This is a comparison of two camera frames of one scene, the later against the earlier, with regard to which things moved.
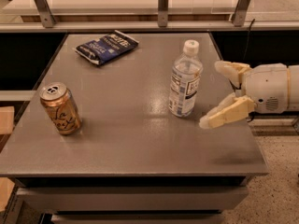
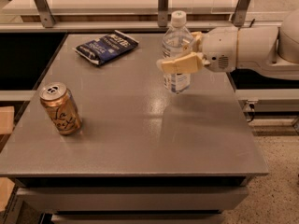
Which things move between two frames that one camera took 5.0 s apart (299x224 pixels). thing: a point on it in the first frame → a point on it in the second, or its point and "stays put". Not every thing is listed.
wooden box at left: (7, 119) stays put
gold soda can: (62, 107) stays put
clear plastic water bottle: (185, 79) → (177, 41)
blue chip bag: (102, 49) stays put
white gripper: (266, 85) → (220, 49)
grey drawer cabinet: (132, 161) stays put
